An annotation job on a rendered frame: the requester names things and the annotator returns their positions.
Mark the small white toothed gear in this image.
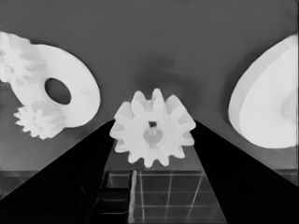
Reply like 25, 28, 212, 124
108, 88, 197, 168
0, 31, 48, 87
13, 101, 68, 140

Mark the large thick white disc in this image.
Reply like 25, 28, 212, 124
227, 33, 299, 149

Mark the white round pinned carrier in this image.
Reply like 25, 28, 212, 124
8, 43, 102, 129

